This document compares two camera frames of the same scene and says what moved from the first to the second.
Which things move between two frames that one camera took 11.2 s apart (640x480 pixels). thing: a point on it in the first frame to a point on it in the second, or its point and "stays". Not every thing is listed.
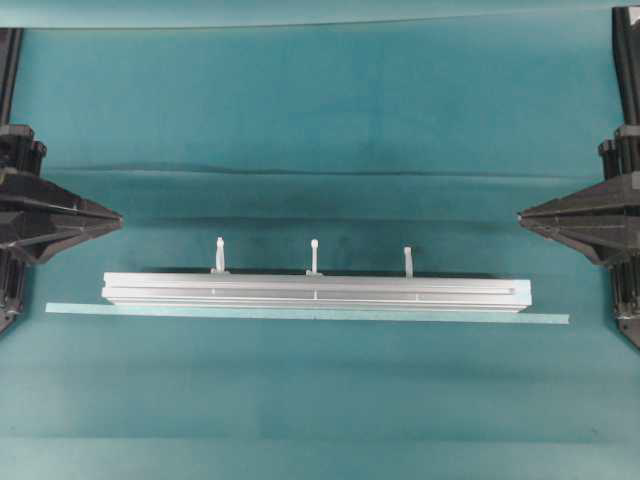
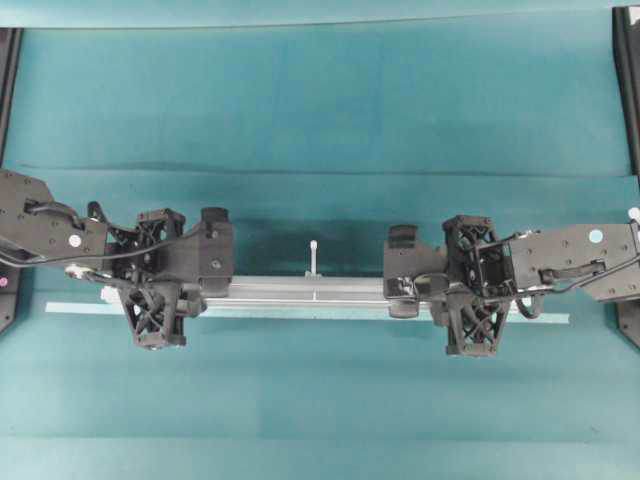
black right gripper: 602,220 to 481,281
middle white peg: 314,246 stays
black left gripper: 42,218 to 152,263
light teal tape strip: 403,315 stays
